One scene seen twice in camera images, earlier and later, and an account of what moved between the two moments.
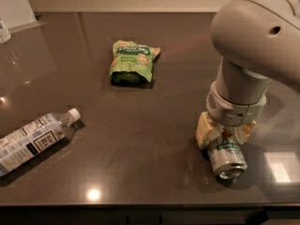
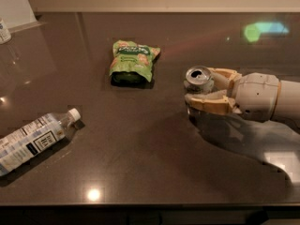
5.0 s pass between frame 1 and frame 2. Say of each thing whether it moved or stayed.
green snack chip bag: stayed
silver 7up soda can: moved
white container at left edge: stayed
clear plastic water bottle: stayed
